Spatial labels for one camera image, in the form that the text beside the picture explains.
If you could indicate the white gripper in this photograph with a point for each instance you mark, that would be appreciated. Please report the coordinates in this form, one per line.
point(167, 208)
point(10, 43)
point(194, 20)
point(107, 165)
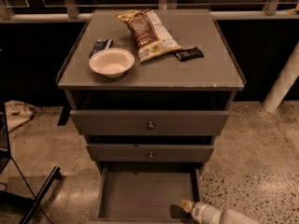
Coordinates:
point(198, 211)

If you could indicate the grey bottom drawer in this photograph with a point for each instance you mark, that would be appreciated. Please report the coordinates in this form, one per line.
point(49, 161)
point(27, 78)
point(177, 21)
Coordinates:
point(147, 193)

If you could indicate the grey drawer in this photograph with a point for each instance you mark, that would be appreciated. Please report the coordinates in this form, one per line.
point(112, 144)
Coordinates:
point(155, 153)
point(148, 122)
point(147, 193)

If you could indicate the grey middle drawer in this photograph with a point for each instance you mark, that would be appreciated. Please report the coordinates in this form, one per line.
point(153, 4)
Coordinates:
point(155, 153)

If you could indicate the grey drawer cabinet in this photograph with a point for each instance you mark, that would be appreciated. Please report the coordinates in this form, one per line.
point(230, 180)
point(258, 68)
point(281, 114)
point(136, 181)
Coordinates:
point(164, 84)

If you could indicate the grey top drawer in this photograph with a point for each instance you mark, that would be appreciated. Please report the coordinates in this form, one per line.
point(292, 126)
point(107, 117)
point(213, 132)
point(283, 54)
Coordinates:
point(148, 122)

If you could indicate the black snack packet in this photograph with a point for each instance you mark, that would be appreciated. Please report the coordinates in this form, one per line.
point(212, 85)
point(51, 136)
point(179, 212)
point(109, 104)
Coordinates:
point(189, 53)

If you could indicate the white paper bowl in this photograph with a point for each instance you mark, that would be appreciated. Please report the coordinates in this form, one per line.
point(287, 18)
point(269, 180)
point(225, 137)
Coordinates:
point(112, 62)

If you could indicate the white slanted pole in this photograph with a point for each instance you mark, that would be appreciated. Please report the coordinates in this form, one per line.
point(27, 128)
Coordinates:
point(284, 82)

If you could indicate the brown chip bag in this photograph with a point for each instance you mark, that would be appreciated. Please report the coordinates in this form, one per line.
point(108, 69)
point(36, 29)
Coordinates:
point(149, 34)

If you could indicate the blue snack bar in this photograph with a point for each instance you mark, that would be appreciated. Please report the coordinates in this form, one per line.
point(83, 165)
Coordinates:
point(100, 45)

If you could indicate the beige cloth bag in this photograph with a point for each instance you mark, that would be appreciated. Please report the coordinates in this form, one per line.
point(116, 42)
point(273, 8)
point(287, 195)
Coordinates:
point(19, 113)

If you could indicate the metal window railing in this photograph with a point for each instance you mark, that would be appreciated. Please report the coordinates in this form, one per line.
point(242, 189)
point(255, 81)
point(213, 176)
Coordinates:
point(81, 10)

